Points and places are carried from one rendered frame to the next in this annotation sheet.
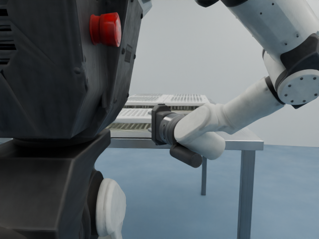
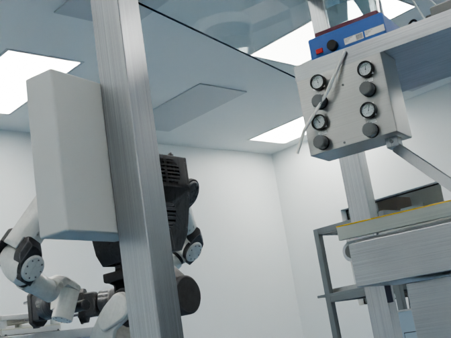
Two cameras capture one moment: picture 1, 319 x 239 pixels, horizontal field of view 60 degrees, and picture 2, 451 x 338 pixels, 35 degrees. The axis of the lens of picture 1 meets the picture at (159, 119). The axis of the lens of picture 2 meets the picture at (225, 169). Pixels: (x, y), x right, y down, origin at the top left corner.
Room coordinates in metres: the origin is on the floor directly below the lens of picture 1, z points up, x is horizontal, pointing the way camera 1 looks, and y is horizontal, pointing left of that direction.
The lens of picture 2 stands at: (-1.09, 1.80, 0.74)
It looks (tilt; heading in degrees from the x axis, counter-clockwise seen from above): 13 degrees up; 304
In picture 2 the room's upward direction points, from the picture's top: 9 degrees counter-clockwise
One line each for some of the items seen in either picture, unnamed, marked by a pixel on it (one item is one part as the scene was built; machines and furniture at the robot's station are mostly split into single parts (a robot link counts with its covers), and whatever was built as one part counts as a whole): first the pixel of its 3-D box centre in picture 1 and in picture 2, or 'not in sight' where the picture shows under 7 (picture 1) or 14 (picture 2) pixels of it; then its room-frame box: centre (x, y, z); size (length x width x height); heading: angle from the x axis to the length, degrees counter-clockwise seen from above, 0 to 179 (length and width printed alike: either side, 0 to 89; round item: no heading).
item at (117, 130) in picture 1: (129, 127); (11, 333); (1.06, 0.12, 0.88); 0.24 x 0.24 x 0.02; 87
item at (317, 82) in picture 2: not in sight; (318, 82); (-0.40, 0.32, 1.30); 0.04 x 0.01 x 0.04; 2
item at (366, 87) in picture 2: not in sight; (366, 86); (-0.51, 0.32, 1.25); 0.03 x 0.02 x 0.04; 2
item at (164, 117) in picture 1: (170, 127); (96, 304); (0.77, -0.03, 0.94); 0.12 x 0.10 x 0.13; 28
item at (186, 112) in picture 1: (186, 110); not in sight; (1.54, -0.15, 0.88); 0.24 x 0.24 x 0.02; 84
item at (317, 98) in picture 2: not in sight; (319, 99); (-0.39, 0.33, 1.26); 0.03 x 0.02 x 0.04; 2
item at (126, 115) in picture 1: (129, 114); (11, 320); (1.06, 0.12, 0.93); 0.25 x 0.24 x 0.02; 87
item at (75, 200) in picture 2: not in sight; (84, 159); (-0.27, 0.99, 1.06); 0.17 x 0.06 x 0.26; 92
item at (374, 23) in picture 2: not in sight; (360, 46); (-0.46, 0.17, 1.41); 0.21 x 0.20 x 0.09; 92
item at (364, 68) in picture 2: not in sight; (365, 69); (-0.52, 0.31, 1.29); 0.04 x 0.01 x 0.04; 2
